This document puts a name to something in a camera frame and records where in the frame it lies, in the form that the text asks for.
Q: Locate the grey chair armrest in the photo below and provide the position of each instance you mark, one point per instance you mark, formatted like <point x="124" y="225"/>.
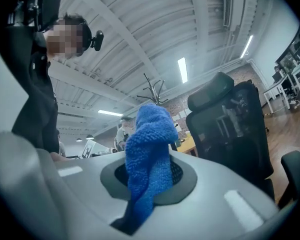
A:
<point x="297" y="166"/>

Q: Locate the round pendant lamp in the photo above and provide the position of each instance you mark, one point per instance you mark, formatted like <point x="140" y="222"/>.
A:
<point x="89" y="137"/>
<point x="79" y="139"/>

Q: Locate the black wall shelf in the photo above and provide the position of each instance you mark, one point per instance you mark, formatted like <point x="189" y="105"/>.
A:
<point x="293" y="51"/>

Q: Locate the person's head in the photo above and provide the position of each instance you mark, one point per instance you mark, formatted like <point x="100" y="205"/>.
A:
<point x="65" y="39"/>

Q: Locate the white board with black pattern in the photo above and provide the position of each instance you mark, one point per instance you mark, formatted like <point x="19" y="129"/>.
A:
<point x="88" y="149"/>

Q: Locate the black head-worn camera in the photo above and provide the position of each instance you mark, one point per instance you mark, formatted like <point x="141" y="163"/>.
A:
<point x="97" y="40"/>

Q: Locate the black chair headrest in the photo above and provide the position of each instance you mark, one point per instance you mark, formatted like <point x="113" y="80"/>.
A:
<point x="210" y="91"/>

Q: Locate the person's black clothing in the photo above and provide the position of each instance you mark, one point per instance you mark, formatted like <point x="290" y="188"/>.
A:
<point x="37" y="96"/>

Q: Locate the long ceiling light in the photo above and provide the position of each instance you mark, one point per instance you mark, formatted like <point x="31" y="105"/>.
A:
<point x="110" y="113"/>
<point x="182" y="70"/>
<point x="246" y="46"/>

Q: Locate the small blue object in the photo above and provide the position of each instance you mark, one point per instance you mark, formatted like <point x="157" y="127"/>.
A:
<point x="150" y="144"/>

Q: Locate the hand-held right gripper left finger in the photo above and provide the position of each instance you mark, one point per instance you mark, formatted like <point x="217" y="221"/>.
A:
<point x="90" y="189"/>

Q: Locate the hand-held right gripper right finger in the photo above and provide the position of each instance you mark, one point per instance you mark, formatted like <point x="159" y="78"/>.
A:
<point x="215" y="196"/>

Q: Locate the round wooden table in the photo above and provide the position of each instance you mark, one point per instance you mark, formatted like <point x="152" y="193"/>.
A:
<point x="188" y="147"/>

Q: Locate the black coat rack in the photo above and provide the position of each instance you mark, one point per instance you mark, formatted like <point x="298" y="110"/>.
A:
<point x="153" y="95"/>

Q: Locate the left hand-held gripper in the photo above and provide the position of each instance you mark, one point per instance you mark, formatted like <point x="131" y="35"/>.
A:
<point x="50" y="6"/>

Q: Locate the black mesh chair backrest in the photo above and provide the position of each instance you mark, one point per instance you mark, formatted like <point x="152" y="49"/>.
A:
<point x="250" y="134"/>

